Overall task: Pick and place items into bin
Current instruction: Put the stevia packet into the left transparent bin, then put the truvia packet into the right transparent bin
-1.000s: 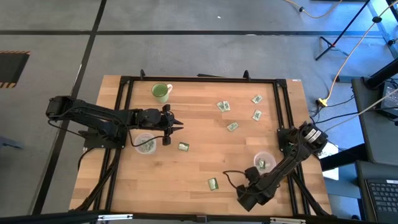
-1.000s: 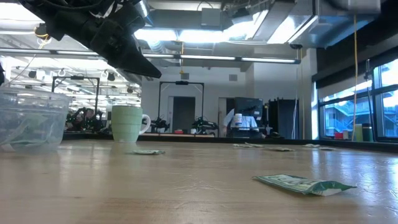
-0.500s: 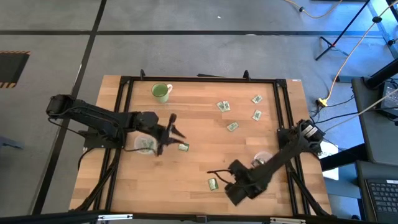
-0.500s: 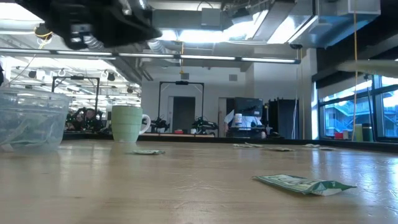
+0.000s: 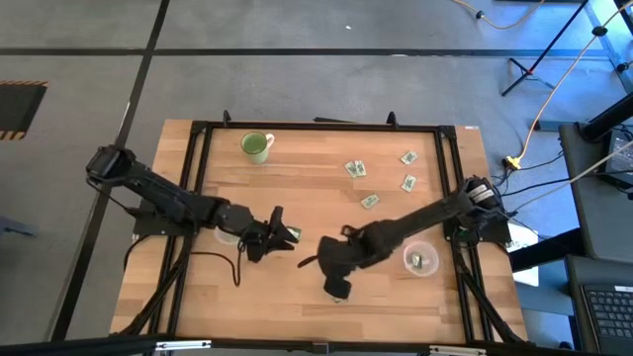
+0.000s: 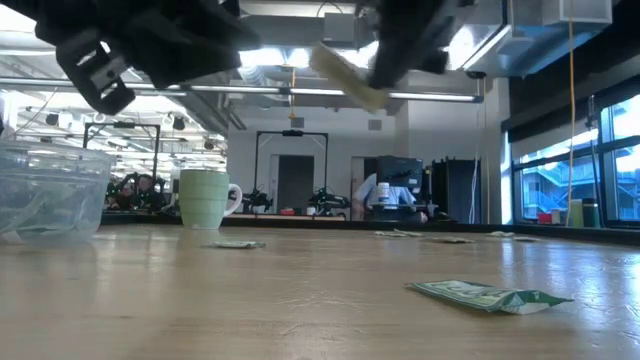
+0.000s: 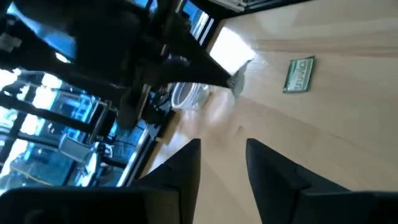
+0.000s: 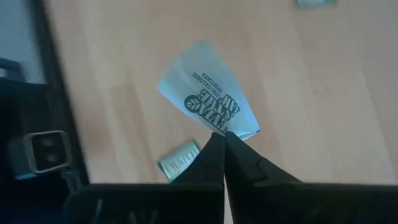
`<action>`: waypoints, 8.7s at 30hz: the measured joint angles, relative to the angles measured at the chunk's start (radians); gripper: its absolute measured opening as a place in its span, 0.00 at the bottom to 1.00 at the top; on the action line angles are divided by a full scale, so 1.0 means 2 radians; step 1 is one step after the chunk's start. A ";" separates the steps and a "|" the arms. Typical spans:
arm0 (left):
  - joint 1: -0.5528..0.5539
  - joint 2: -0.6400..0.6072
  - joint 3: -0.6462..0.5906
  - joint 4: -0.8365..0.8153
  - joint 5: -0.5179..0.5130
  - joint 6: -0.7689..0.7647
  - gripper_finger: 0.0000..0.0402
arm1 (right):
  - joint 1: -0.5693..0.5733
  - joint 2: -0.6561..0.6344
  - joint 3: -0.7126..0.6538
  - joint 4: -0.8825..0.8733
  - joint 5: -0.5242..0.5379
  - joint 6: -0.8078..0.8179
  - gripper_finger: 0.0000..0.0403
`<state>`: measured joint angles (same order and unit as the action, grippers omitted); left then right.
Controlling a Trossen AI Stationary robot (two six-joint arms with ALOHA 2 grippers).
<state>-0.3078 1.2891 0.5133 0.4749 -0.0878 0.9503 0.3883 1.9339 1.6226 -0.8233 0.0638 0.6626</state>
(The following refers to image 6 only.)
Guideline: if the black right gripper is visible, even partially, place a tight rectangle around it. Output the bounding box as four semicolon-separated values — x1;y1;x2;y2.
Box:
354;0;452;91

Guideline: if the dark green bottle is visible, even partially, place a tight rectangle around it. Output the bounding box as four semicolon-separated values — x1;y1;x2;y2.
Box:
581;197;601;229

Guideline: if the black monitor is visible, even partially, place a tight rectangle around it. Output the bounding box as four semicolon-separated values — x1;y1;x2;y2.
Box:
376;155;424;190

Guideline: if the yellow hanging cord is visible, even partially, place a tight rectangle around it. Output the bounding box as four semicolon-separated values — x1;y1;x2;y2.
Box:
564;0;577;226

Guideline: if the long ceiling light bar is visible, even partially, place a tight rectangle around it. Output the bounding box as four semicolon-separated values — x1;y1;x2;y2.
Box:
0;77;485;104

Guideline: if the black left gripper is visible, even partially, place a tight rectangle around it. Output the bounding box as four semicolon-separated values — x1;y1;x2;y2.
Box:
0;0;262;117

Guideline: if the black gantry frame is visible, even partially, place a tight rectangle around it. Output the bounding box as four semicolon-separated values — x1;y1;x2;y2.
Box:
254;129;330;221
82;122;161;181

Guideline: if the clear plastic cup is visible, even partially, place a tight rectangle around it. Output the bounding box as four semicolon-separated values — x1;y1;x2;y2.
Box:
0;139;117;246

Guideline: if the person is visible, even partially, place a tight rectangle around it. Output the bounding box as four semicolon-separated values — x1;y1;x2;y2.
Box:
107;179;139;211
135;173;166;211
352;172;429;224

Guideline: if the green ceramic mug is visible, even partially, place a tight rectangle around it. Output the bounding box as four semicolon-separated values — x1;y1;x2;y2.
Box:
178;169;244;231

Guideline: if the pale green tumbler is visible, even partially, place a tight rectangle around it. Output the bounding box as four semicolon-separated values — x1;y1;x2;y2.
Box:
567;198;585;229

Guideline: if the black aluminium table frame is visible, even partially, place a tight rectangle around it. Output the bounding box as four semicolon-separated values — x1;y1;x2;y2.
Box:
99;212;640;247

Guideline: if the black cabinet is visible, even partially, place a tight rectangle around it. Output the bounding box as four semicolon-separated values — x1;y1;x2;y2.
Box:
432;157;481;224

